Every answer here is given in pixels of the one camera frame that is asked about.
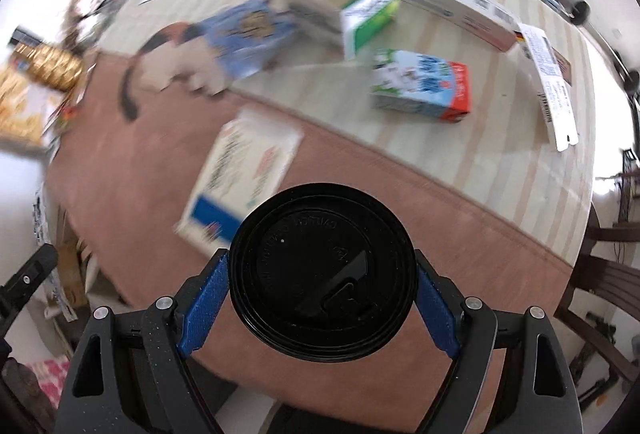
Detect calico cat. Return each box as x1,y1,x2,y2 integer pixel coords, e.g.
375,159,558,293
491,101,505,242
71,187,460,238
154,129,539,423
118,23,236,122

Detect pink patterned cloth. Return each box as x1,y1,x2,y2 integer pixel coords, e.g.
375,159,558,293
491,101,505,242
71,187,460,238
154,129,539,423
24,356,72,411

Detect dark wooden chair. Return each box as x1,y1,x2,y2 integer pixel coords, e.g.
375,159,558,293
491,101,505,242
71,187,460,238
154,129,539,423
552,209,640,397

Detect black plastic cup lid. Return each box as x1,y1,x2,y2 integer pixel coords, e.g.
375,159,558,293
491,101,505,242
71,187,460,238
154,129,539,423
229,184,420,357

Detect green and white carton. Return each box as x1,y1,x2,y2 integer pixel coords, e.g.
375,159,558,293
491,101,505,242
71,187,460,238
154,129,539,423
340,0,406,61

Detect golden round packet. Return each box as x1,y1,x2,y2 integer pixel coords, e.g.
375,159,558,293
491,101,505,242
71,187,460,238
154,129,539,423
12,43,84,93

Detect blue printed box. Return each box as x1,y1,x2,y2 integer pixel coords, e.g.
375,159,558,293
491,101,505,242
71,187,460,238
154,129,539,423
199,0,301,80

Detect brown table cloth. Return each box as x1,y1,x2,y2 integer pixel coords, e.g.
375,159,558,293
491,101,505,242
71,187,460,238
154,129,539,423
44,53,576,434

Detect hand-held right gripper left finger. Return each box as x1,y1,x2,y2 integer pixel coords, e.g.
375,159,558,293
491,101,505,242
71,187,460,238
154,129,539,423
54,248,232,434

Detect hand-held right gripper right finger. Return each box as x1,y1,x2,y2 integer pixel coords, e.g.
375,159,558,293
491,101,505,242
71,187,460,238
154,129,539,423
414,249,583,434

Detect yellow snack packet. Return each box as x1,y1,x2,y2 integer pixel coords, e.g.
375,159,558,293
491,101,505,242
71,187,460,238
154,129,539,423
0,64,68,147

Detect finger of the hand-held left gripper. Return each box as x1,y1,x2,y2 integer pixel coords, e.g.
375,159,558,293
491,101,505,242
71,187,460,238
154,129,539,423
0,244,59,315

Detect white box with blue label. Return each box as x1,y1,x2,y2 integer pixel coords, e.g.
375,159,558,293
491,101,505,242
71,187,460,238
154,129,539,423
174,108,305,256

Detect brown cardboard box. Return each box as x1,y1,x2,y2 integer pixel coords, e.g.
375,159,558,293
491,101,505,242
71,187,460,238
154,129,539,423
47,209,101,321

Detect blue and red milk carton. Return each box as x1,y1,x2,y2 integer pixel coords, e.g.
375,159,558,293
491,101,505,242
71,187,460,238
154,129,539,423
370,48,472,124

